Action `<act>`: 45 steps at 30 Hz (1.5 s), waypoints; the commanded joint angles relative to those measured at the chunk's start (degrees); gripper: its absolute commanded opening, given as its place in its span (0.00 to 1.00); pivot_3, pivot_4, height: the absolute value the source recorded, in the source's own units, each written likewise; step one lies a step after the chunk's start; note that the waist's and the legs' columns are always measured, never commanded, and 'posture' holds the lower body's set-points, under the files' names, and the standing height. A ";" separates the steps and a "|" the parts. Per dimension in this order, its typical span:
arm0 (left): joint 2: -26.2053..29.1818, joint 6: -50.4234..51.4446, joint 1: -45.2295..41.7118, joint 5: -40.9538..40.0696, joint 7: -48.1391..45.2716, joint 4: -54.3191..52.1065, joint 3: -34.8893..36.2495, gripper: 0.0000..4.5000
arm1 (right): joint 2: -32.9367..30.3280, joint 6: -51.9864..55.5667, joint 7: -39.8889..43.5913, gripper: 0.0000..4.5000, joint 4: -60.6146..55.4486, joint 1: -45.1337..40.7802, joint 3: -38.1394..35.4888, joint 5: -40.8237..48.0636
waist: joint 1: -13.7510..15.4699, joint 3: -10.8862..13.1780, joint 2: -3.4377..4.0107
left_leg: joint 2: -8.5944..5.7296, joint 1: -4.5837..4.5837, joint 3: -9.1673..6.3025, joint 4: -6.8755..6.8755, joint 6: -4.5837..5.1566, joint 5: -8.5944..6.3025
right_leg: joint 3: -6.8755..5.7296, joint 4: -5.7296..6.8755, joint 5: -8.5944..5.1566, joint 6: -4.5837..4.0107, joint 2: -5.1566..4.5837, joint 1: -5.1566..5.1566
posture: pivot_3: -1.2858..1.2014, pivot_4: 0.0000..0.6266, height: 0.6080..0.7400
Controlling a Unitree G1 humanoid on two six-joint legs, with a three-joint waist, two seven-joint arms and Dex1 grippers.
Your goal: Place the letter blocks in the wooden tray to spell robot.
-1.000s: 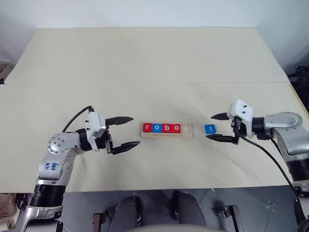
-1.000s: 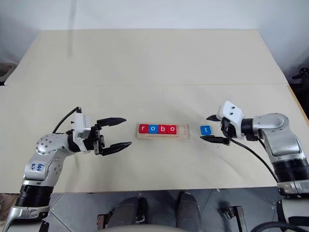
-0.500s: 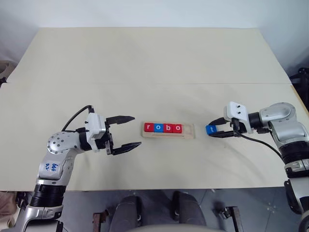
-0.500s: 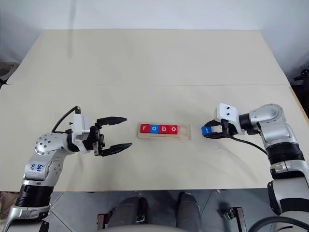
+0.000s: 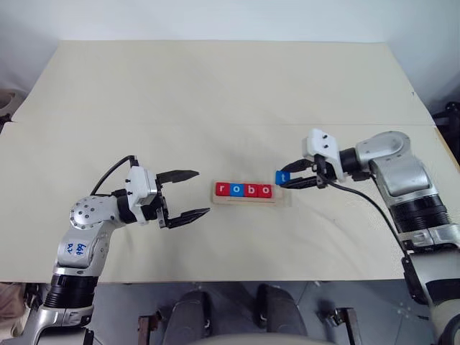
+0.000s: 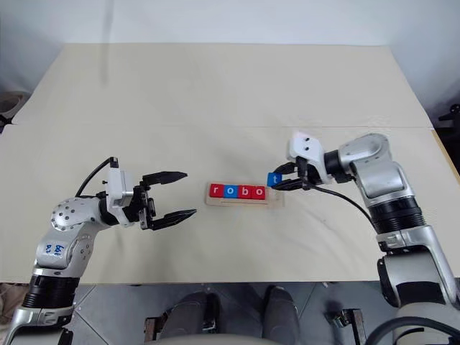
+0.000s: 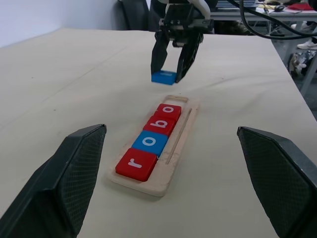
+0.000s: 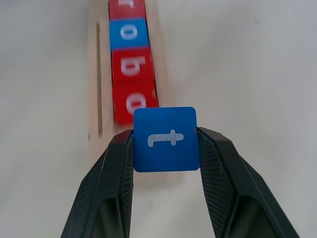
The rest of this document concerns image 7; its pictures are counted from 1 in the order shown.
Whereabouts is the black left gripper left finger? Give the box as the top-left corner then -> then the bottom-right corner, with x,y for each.
0,123 -> 108,238

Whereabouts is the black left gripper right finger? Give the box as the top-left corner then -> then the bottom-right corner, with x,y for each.
236,126 -> 317,238

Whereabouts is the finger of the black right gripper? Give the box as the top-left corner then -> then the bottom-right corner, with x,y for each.
150,31 -> 171,75
175,33 -> 205,84

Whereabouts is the blue letter tile t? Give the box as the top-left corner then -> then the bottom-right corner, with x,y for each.
151,69 -> 178,86

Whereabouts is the red letter tile o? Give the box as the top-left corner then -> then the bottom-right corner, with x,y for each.
154,103 -> 183,122

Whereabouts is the red letter tile b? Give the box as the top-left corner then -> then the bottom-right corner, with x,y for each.
143,116 -> 177,137

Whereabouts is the blue letter tile o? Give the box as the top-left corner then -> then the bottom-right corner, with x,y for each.
131,130 -> 169,157

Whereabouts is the red letter tile r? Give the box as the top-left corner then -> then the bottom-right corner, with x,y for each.
114,147 -> 158,183

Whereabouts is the wooden letter tray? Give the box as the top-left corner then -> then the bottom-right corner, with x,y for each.
106,94 -> 201,198

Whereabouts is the dark chair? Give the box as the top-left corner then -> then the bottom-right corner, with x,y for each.
115,0 -> 152,32

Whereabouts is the white sneaker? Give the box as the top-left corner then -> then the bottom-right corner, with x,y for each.
296,37 -> 317,50

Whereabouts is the red cloth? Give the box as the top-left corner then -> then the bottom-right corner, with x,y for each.
286,1 -> 316,12

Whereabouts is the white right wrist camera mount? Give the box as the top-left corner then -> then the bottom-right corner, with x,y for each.
191,0 -> 211,20

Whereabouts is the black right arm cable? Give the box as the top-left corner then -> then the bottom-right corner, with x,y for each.
227,0 -> 317,40

